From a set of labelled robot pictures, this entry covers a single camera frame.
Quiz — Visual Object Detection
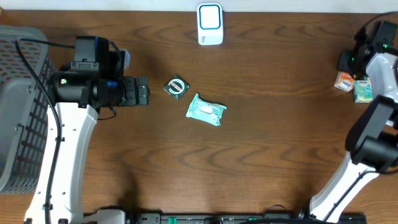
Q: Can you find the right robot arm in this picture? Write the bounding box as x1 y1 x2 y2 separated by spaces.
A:
306 21 397 223

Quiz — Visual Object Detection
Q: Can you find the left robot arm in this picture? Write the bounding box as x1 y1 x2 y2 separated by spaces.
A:
24 35 149 223

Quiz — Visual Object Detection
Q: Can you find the small teal tissue pack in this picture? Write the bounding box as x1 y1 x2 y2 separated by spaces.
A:
353 77 373 103

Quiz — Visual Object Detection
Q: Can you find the white barcode scanner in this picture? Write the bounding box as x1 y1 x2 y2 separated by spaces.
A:
197 2 224 45

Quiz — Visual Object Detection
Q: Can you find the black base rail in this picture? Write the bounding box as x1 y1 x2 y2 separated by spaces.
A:
83 212 368 224

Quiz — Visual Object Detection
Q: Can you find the red white tape roll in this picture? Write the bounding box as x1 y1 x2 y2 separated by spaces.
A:
164 75 190 101

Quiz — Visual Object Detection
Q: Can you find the green Zappy wipes pack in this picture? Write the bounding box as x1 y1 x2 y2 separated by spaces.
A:
185 93 227 126

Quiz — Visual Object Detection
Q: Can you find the small orange tissue pack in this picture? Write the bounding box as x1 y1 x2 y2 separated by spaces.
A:
334 71 354 92

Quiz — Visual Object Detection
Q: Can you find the grey plastic mesh basket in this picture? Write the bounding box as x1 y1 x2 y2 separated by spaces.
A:
1 25 56 194

